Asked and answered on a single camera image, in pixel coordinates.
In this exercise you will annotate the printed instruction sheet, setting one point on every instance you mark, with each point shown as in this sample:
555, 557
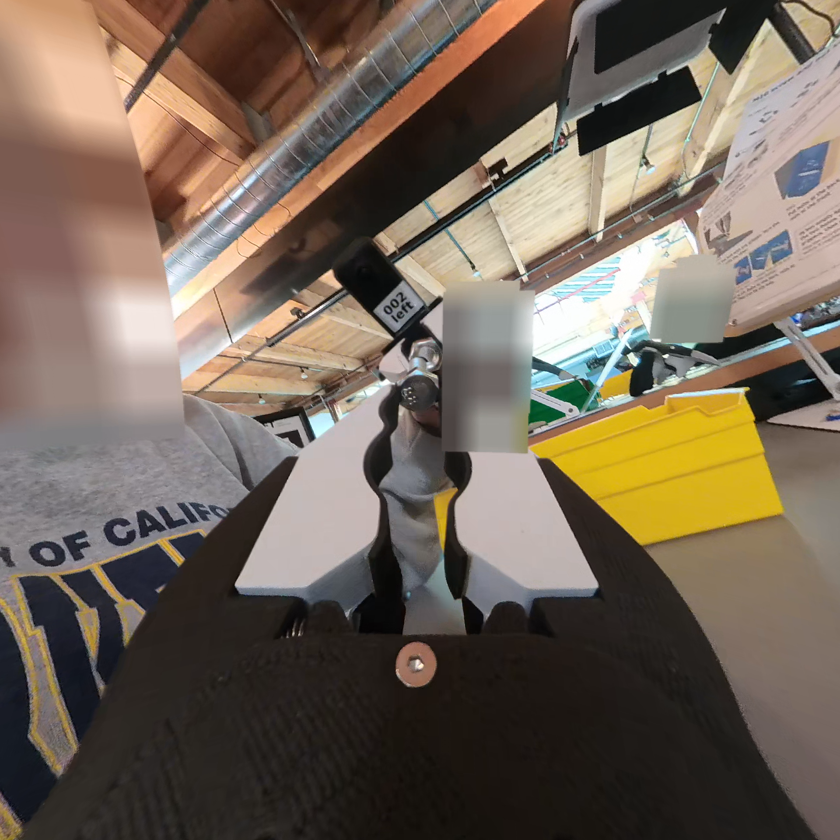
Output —
774, 197

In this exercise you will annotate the large yellow plastic bin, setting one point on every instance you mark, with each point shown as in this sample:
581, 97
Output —
656, 459

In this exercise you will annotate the overhead black and white panel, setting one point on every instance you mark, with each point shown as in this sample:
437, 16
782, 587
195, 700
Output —
630, 39

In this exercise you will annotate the white sheet stand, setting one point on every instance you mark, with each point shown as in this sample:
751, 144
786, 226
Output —
810, 358

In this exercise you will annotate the black framed sign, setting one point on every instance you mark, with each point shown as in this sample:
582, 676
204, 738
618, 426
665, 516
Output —
289, 428

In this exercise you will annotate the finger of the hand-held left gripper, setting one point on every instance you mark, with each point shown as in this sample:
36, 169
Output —
390, 367

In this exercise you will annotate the silver ventilation duct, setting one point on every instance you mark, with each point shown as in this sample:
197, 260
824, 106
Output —
295, 164

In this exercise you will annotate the green and white board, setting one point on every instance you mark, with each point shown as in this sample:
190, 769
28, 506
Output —
558, 403

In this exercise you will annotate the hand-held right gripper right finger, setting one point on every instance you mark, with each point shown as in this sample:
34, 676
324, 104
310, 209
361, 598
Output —
525, 525

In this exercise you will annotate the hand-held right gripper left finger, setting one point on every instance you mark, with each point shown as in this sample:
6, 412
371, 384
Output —
308, 525

